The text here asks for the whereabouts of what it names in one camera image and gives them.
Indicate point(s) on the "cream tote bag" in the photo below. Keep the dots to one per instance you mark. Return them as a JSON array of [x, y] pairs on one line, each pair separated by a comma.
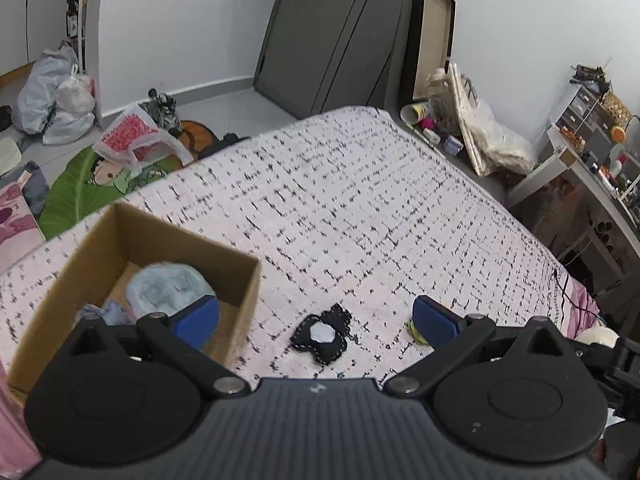
[[489, 144]]

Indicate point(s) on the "grey drawer organizer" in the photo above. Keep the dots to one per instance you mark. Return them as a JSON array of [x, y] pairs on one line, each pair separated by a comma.
[[579, 111]]

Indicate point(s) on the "grey white desk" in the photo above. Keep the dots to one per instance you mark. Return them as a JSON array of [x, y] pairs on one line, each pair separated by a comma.
[[564, 159]]

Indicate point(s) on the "white plastic bags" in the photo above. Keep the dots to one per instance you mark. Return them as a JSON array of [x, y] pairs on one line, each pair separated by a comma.
[[57, 102]]

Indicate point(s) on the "black felt patch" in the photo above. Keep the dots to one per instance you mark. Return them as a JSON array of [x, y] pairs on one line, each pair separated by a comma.
[[323, 335]]

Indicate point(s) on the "blue denim cloth piece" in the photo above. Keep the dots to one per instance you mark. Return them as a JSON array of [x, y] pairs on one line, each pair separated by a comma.
[[112, 313]]

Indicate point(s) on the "sneakers on floor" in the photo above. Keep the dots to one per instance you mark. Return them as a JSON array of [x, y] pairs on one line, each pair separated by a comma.
[[162, 108]]

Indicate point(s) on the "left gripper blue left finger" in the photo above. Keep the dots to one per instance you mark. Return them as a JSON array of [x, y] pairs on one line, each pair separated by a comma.
[[196, 324]]

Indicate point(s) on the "pink bed sheet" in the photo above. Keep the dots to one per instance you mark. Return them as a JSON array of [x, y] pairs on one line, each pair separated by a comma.
[[583, 311]]

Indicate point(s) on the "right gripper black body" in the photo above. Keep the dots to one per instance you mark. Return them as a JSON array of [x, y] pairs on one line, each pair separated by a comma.
[[616, 371]]

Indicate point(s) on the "dark grey door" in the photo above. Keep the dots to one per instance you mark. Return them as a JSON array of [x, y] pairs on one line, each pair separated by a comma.
[[319, 55]]

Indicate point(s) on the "hamburger plush toy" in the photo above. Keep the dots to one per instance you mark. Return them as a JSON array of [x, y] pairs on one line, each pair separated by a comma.
[[415, 333]]

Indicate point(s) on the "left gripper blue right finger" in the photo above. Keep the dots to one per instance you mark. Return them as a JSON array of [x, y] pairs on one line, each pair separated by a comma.
[[436, 323]]

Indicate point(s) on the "brown cardboard box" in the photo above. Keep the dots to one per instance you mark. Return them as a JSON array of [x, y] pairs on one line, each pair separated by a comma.
[[122, 242]]

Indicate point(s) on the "beige blue clothing pile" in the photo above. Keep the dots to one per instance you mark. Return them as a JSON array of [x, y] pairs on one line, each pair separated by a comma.
[[598, 335]]

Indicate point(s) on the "red white plastic bag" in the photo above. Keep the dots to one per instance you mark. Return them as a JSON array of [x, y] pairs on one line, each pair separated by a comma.
[[134, 141]]

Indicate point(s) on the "green cartoon floor mat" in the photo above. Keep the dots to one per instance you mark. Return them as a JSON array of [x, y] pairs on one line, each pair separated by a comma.
[[89, 183]]

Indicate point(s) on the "paper cup on floor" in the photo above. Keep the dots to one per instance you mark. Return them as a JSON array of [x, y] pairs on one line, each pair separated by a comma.
[[413, 114]]

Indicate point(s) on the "white black patterned bed cover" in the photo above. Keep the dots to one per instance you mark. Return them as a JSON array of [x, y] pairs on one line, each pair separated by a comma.
[[340, 208]]

